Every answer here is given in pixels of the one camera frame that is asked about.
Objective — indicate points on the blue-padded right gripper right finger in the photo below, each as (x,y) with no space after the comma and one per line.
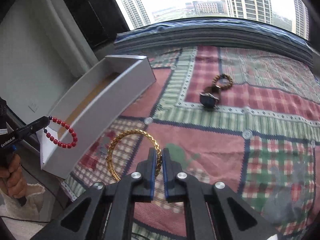
(180,186)

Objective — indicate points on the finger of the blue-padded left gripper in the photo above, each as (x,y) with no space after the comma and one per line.
(33,127)

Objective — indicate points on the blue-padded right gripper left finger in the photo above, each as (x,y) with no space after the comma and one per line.
(137,187)

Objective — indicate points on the person's left hand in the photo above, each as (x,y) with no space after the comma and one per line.
(13,182)

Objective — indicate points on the white cardboard box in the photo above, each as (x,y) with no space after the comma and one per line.
(92,104)

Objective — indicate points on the white left curtain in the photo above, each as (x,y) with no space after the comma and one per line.
(66,36)

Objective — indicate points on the patchwork plaid quilt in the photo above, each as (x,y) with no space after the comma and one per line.
(261,139)

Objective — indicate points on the blue striped folded blanket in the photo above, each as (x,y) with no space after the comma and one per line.
(219,32)

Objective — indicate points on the white wall socket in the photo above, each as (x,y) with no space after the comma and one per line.
(33,106)

